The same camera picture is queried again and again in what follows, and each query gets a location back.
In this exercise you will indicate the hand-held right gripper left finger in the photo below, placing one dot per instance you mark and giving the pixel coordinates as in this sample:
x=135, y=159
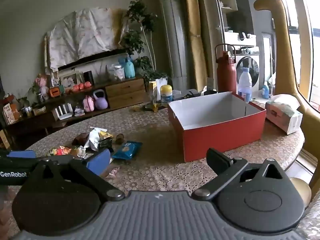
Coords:
x=98, y=161

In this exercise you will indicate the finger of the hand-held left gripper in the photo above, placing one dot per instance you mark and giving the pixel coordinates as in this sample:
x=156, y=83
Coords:
x=21, y=154

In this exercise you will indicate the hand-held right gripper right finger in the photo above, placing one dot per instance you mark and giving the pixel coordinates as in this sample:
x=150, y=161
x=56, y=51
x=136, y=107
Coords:
x=220, y=160

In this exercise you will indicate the white cardboard box red edges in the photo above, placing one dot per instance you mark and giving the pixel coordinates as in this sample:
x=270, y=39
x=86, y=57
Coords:
x=220, y=140

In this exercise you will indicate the silver snack packet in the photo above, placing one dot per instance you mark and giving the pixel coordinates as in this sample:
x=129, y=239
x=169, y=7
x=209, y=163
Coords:
x=92, y=138

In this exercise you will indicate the yellow snack packet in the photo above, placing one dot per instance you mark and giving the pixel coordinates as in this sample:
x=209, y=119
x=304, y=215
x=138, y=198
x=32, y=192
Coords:
x=106, y=135

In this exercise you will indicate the bun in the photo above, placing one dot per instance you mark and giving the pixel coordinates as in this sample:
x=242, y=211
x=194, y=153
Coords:
x=80, y=138

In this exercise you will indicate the blue snack packet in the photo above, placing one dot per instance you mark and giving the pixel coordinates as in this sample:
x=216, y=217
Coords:
x=127, y=150

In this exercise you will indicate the red snack packet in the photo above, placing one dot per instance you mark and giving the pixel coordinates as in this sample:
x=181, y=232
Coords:
x=60, y=151

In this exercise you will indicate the pink wrapped candy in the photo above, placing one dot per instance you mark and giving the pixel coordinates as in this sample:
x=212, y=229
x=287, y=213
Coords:
x=113, y=172

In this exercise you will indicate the small brown snack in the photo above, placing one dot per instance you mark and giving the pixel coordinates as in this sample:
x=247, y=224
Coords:
x=119, y=139

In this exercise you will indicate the orange snack carton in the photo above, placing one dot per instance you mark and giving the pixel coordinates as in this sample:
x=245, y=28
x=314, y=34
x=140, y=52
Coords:
x=11, y=112

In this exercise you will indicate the pink small bag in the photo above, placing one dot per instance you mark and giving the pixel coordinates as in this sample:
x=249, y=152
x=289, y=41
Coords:
x=88, y=103

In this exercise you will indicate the white router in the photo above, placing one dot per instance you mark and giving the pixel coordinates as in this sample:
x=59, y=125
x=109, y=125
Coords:
x=62, y=111

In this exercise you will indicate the purple kettlebell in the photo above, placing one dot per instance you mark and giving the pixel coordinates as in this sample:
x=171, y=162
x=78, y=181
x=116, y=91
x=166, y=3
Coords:
x=100, y=101

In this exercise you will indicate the orange toy box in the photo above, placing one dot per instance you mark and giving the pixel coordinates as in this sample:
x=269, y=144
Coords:
x=54, y=92

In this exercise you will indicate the pink flower bouquet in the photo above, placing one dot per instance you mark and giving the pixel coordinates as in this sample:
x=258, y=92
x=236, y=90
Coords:
x=41, y=85

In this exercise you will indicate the dark clutter pile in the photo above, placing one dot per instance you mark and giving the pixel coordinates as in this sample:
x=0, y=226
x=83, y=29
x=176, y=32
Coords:
x=190, y=93

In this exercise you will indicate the wooden television cabinet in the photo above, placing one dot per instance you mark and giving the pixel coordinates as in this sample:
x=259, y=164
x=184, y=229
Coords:
x=125, y=92

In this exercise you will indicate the soft tissue pack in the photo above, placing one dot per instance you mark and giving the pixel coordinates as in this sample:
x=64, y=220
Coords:
x=282, y=112

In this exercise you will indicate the clear plastic water bottle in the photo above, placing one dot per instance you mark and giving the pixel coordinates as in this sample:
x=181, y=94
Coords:
x=245, y=85

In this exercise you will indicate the blue detergent bottle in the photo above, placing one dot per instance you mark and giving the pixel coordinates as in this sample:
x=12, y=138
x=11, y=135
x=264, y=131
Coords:
x=265, y=91

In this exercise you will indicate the black cylinder speaker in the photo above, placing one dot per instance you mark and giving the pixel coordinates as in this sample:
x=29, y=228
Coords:
x=88, y=78

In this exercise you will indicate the yellow lid jar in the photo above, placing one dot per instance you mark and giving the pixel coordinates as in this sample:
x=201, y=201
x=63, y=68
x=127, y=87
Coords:
x=166, y=95

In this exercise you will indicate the glass vase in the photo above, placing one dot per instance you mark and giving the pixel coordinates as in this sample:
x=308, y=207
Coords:
x=154, y=97

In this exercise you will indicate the red thermos bottle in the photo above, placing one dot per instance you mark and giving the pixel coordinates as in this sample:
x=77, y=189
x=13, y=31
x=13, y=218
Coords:
x=226, y=75

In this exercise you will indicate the clear plastic bag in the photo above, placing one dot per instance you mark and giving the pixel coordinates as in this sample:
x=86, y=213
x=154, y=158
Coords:
x=116, y=72

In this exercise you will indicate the light blue jug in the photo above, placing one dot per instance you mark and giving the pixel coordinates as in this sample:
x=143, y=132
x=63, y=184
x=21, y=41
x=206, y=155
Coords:
x=128, y=68

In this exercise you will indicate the white washing machine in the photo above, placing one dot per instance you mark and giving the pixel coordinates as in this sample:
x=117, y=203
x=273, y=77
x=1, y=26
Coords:
x=250, y=62

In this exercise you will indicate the yellow curtain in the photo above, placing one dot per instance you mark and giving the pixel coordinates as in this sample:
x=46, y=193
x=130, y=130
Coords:
x=195, y=42

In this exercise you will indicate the tan giraffe statue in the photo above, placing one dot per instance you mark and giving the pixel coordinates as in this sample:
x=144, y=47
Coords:
x=282, y=55

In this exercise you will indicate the grey standing air conditioner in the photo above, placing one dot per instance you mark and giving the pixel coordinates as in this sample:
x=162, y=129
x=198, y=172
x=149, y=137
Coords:
x=172, y=42

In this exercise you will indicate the green potted plant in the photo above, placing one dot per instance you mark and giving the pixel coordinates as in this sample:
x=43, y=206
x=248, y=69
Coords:
x=136, y=40

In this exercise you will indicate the cloth-covered television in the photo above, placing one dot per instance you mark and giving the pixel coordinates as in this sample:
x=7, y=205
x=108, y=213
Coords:
x=80, y=35

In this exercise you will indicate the photo frame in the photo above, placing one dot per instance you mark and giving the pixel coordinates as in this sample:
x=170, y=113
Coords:
x=68, y=81

